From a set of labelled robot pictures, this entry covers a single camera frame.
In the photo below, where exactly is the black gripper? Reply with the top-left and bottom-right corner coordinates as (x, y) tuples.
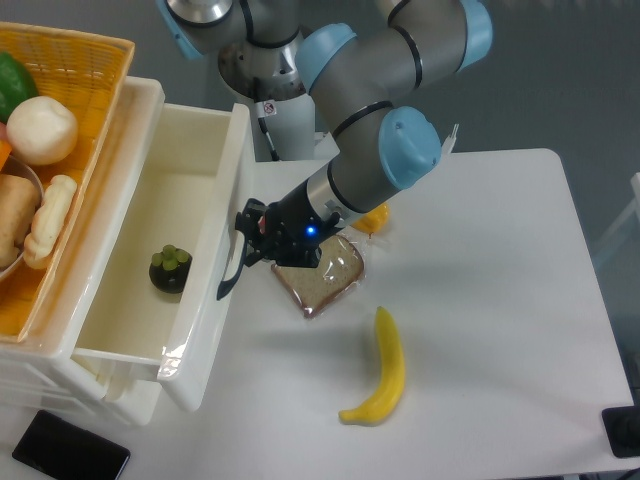
(234, 187), (341, 268)

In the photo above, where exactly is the white top drawer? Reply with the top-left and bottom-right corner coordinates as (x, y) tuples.
(91, 104), (254, 412)

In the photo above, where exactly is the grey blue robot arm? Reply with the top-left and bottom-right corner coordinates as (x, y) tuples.
(157, 1), (493, 267)

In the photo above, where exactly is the white drawer cabinet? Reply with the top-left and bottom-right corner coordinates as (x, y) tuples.
(1, 77), (165, 425)

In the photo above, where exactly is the dark purple mangosteen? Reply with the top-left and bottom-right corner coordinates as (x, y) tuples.
(148, 244), (192, 294)

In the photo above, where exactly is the wrapped bread slice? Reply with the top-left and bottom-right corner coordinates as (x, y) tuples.
(271, 235), (365, 319)

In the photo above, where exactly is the yellow bell pepper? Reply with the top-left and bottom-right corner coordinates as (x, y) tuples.
(351, 202), (390, 235)

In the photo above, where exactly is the cream twisted bread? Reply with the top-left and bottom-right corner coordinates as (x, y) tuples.
(23, 175), (77, 270)

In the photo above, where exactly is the yellow banana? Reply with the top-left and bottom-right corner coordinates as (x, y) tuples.
(338, 306), (406, 426)

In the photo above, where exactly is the yellow woven basket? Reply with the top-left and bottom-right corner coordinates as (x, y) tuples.
(1, 21), (135, 343)

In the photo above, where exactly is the brown bread roll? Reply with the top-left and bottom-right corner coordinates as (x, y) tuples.
(0, 174), (40, 269)

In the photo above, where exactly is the white round bun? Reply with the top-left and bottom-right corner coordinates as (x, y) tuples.
(7, 96), (79, 166)

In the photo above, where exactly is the orange vegetable piece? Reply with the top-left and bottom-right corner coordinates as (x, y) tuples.
(0, 140), (11, 169)

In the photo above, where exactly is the green bell pepper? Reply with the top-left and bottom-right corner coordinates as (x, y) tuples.
(1, 51), (39, 124)

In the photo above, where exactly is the black smartphone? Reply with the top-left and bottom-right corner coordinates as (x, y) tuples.
(12, 410), (131, 480)

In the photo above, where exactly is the black device at edge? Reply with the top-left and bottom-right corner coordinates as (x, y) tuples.
(601, 406), (639, 458)

